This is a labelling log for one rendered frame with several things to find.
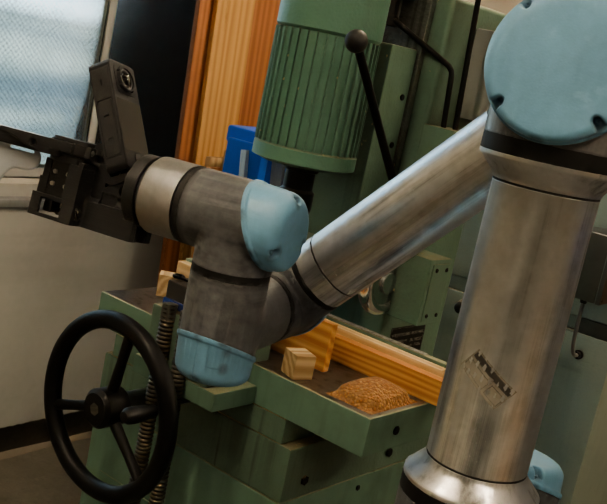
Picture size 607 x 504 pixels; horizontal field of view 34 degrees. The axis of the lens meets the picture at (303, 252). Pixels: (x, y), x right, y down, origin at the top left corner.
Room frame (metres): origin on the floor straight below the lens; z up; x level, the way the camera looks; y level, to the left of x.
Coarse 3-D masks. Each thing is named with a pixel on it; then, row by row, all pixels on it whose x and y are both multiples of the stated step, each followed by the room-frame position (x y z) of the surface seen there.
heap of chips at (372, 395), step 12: (348, 384) 1.39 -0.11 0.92; (360, 384) 1.38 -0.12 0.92; (372, 384) 1.39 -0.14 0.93; (384, 384) 1.40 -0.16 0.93; (336, 396) 1.37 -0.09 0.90; (348, 396) 1.37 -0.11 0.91; (360, 396) 1.36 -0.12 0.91; (372, 396) 1.36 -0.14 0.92; (384, 396) 1.37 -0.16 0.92; (396, 396) 1.39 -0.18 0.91; (408, 396) 1.42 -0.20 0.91; (360, 408) 1.35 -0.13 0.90; (372, 408) 1.35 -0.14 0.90; (384, 408) 1.36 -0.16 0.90
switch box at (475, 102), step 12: (480, 36) 1.79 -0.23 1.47; (480, 48) 1.79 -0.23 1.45; (480, 60) 1.79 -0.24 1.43; (468, 72) 1.80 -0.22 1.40; (480, 72) 1.78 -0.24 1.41; (468, 84) 1.79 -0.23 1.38; (480, 84) 1.78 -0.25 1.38; (468, 96) 1.79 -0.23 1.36; (480, 96) 1.78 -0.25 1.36; (468, 108) 1.79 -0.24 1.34; (480, 108) 1.77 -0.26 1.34
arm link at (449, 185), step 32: (480, 128) 0.91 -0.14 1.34; (448, 160) 0.92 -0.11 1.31; (480, 160) 0.90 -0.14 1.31; (384, 192) 0.95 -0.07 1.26; (416, 192) 0.92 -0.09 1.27; (448, 192) 0.91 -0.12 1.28; (480, 192) 0.91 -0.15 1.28; (352, 224) 0.95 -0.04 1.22; (384, 224) 0.93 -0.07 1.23; (416, 224) 0.92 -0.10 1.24; (448, 224) 0.93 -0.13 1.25; (320, 256) 0.96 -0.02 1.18; (352, 256) 0.94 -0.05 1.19; (384, 256) 0.94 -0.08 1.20; (288, 288) 0.96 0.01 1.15; (320, 288) 0.96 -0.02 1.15; (352, 288) 0.96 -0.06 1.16; (320, 320) 1.02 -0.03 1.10
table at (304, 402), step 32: (192, 384) 1.39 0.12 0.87; (256, 384) 1.44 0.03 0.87; (288, 384) 1.41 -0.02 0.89; (320, 384) 1.42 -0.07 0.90; (288, 416) 1.40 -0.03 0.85; (320, 416) 1.36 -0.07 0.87; (352, 416) 1.33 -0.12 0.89; (384, 416) 1.34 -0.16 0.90; (416, 416) 1.41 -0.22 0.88; (352, 448) 1.32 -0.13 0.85; (384, 448) 1.36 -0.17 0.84
